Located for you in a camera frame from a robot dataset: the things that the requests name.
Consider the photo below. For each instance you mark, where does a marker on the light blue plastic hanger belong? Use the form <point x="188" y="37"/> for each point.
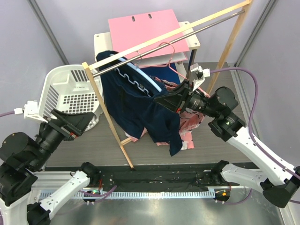
<point x="140" y="80"/>

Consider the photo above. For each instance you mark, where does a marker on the white shelf unit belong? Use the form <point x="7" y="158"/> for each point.
<point x="103" y="42"/>

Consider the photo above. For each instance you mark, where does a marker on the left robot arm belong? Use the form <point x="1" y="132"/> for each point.
<point x="22" y="156"/>

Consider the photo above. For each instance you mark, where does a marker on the pink wire hanger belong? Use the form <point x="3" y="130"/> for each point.
<point x="163" y="66"/>

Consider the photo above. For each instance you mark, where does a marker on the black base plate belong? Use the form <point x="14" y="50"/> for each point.
<point x="160" y="178"/>

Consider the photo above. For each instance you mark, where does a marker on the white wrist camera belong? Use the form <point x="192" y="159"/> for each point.
<point x="30" y="111"/>
<point x="198" y="75"/>

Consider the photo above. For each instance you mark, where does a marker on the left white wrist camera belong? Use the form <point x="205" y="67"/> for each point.
<point x="30" y="111"/>

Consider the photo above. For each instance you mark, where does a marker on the pink shark print shorts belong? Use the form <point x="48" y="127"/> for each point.
<point x="189" y="120"/>

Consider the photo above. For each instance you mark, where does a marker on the white laundry basket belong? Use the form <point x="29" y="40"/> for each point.
<point x="68" y="89"/>

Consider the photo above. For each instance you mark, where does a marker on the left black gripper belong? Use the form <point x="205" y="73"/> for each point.
<point x="71" y="125"/>

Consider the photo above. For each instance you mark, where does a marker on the pink ring binder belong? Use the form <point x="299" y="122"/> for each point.
<point x="129" y="31"/>

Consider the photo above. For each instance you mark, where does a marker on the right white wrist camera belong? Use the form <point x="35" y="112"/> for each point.
<point x="198" y="75"/>

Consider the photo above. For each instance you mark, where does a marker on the navy blue shorts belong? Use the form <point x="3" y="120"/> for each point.
<point x="135" y="112"/>

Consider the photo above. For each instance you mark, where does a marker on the metal hanging rod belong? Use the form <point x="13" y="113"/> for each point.
<point x="140" y="56"/>

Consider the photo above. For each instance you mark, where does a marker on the white slotted cable duct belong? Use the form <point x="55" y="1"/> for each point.
<point x="142" y="195"/>

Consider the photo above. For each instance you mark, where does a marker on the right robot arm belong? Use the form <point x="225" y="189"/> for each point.
<point x="277" y="179"/>

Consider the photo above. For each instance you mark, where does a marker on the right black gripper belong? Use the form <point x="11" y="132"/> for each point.
<point x="175" y="99"/>

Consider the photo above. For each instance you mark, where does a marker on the wooden clothes rack frame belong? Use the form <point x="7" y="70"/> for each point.
<point x="245" y="5"/>

